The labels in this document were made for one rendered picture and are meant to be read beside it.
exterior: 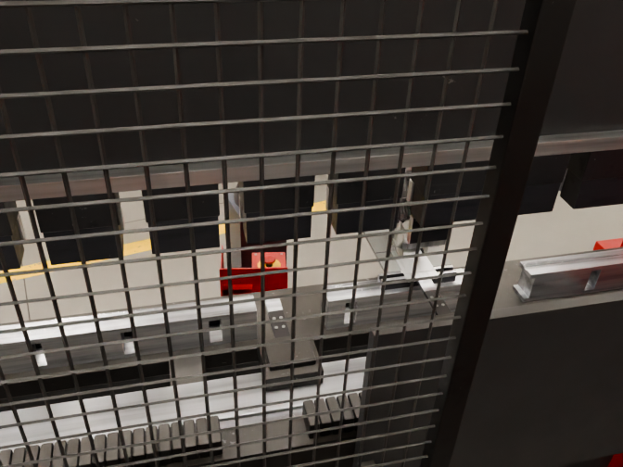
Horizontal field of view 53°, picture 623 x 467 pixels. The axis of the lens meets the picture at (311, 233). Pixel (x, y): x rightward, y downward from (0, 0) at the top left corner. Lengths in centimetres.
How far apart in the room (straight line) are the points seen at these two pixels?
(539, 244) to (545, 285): 188
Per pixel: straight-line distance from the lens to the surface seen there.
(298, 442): 120
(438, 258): 165
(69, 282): 325
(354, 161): 105
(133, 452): 118
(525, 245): 362
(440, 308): 149
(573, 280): 182
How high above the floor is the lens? 197
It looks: 35 degrees down
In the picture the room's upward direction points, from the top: 3 degrees clockwise
